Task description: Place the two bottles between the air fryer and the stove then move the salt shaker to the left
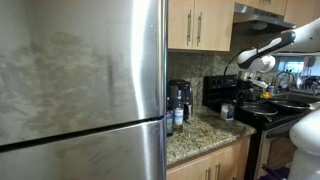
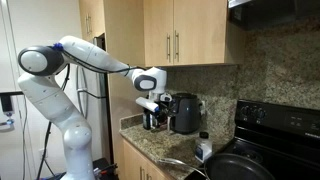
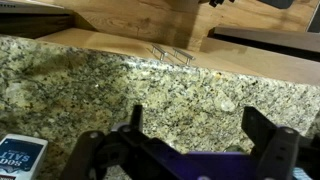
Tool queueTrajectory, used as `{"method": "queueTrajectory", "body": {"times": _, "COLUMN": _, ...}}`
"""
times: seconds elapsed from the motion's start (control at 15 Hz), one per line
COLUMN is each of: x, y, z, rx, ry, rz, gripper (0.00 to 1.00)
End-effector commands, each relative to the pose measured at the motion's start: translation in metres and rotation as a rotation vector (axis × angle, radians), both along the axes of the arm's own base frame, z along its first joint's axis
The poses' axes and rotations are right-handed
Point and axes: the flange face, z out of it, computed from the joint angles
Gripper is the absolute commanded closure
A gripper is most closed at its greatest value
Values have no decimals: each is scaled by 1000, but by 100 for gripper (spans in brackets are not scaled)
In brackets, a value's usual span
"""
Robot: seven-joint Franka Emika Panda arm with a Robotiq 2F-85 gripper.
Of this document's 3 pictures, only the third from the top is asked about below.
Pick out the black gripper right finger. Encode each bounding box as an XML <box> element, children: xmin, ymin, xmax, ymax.
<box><xmin>241</xmin><ymin>106</ymin><xmax>320</xmax><ymax>180</ymax></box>

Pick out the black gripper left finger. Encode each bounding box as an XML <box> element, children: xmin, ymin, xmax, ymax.
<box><xmin>61</xmin><ymin>104</ymin><xmax>181</xmax><ymax>180</ymax></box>

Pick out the metal lower cabinet handle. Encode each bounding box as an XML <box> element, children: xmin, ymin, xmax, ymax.
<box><xmin>172</xmin><ymin>47</ymin><xmax>196</xmax><ymax>66</ymax></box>
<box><xmin>151</xmin><ymin>43</ymin><xmax>169</xmax><ymax>62</ymax></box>

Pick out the wooden lower cabinet door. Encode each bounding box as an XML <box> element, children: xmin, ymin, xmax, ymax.
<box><xmin>36</xmin><ymin>28</ymin><xmax>172</xmax><ymax>69</ymax></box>
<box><xmin>168</xmin><ymin>36</ymin><xmax>320</xmax><ymax>87</ymax></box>

